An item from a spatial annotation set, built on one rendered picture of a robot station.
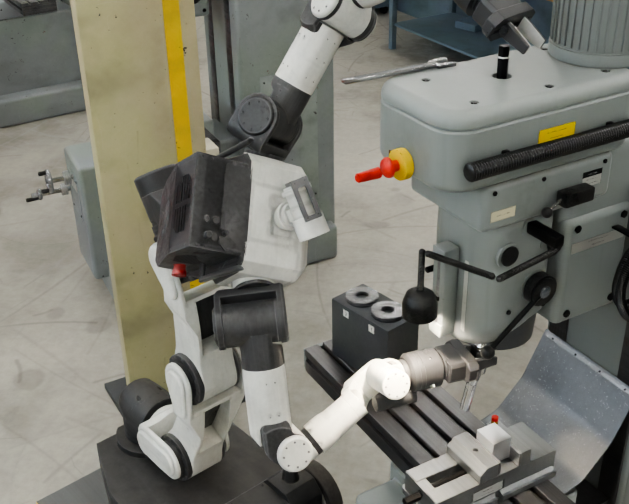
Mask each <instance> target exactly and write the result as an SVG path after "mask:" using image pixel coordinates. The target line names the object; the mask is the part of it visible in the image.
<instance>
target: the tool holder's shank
mask: <svg viewBox="0 0 629 504"><path fill-rule="evenodd" d="M478 381H479V380H478ZM478 381H476V380H474V381H470V382H466V385H465V389H464V393H463V397H462V400H461V404H460V409H461V410H463V411H464V412H468V411H470V407H471V404H472V400H473V396H474V393H475V389H476V386H477V383H478Z"/></svg>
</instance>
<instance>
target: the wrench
mask: <svg viewBox="0 0 629 504"><path fill-rule="evenodd" d="M445 62H446V63H445ZM440 63H441V64H440ZM453 66H456V62H454V61H451V62H447V58H446V57H443V58H438V59H433V60H429V61H428V63H423V64H418V65H412V66H407V67H402V68H396V69H391V70H386V71H380V72H375V73H370V74H364V75H359V76H354V77H348V78H343V79H341V82H342V83H344V84H346V85H347V84H352V83H357V82H363V81H368V80H373V79H378V78H384V77H389V76H394V75H399V74H405V73H410V72H415V71H420V70H426V69H431V68H435V67H436V68H438V69H441V68H448V67H453Z"/></svg>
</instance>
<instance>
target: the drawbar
mask: <svg viewBox="0 0 629 504"><path fill-rule="evenodd" d="M509 52H510V45H508V44H500V45H499V52H498V56H499V57H509ZM508 63H509V58H508V59H501V58H498V64H497V77H496V78H497V79H507V75H508Z"/></svg>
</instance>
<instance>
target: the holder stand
mask: <svg viewBox="0 0 629 504"><path fill-rule="evenodd" d="M418 331H419V325H418V324H412V323H409V322H407V321H406V320H404V319H403V317H402V305H401V304H400V303H397V302H395V301H394V300H392V299H390V298H388V297H386V296H385V295H383V294H381V293H379V292H377V291H376V290H375V289H373V288H370V287H368V286H367V285H365V284H361V285H359V286H357V287H354V288H351V289H350V290H348V291H346V292H344V293H342V294H340V295H338V296H336V297H334V298H332V353H333V354H334V355H336V356H337V357H339V358H340V359H342V360H343V361H345V362H346V363H348V364H349V365H351V366H352V367H354V368H356V369H357V370H360V369H361V368H362V367H363V366H365V365H366V364H367V363H368V362H369V361H371V360H373V359H382V360H383V359H387V358H391V359H395V360H399V359H400V357H401V355H402V354H403V353H407V352H412V351H416V350H418Z"/></svg>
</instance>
